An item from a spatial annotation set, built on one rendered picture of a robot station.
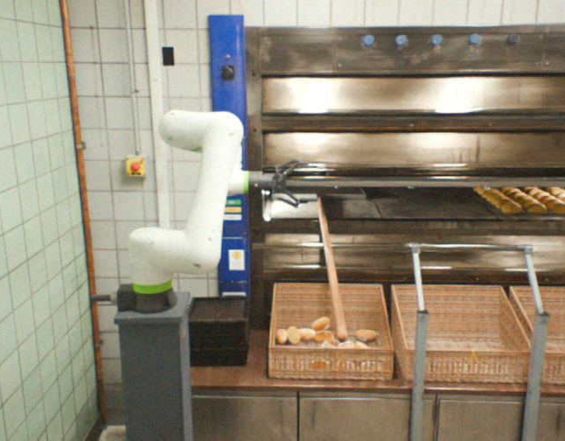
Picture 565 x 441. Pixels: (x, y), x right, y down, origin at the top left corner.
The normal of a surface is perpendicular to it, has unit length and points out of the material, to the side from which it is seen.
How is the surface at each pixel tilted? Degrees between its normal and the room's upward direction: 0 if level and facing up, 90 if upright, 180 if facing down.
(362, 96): 70
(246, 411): 90
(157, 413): 90
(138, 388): 90
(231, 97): 90
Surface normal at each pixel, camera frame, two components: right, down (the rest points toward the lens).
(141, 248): -0.29, 0.22
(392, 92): -0.02, -0.08
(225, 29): -0.03, 0.26
